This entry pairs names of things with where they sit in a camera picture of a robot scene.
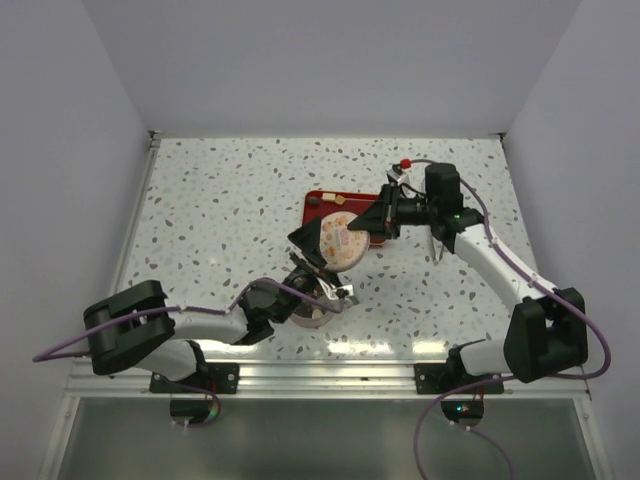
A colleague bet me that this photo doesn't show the metal tongs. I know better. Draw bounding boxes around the metal tongs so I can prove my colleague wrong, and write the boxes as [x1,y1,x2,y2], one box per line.
[428,235,445,265]

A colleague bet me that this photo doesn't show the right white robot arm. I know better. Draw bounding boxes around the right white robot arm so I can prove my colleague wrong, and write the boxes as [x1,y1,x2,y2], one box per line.
[348,161,588,393]

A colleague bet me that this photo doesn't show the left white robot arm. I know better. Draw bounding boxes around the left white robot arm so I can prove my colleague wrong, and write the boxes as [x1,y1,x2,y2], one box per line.
[84,218,349,393]

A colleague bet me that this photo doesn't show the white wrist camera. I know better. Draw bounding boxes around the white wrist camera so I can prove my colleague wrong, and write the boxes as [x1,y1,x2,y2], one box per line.
[386,159,412,185]
[318,279,359,306]

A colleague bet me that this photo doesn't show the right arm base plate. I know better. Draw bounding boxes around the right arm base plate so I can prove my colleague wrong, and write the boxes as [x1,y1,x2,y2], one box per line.
[413,362,492,395]

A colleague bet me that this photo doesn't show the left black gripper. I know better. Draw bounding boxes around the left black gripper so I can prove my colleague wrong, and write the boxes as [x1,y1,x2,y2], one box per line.
[275,215,342,324]

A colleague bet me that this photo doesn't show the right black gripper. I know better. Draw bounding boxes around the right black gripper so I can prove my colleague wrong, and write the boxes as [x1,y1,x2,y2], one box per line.
[348,183,438,240]

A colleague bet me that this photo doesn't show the aluminium mounting rail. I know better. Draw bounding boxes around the aluminium mounting rail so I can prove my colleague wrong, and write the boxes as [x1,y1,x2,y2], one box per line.
[67,359,589,399]

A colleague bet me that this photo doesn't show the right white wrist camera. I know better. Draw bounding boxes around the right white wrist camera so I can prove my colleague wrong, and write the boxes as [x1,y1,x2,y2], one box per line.
[386,159,412,185]

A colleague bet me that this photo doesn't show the round silver tin lid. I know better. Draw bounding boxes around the round silver tin lid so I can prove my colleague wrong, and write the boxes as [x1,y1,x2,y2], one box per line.
[319,211,370,273]

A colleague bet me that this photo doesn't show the round silver tin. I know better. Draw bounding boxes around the round silver tin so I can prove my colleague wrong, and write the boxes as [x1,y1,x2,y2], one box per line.
[289,296,339,329]

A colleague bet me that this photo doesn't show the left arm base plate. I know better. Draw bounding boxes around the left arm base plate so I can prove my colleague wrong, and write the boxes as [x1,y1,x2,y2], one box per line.
[149,362,240,395]

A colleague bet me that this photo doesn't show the red rectangular tray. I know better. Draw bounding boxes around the red rectangular tray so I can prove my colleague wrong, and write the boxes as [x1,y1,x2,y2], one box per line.
[302,190,385,249]

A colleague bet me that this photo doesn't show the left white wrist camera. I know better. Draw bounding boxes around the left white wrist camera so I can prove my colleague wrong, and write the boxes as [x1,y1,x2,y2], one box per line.
[318,279,359,306]

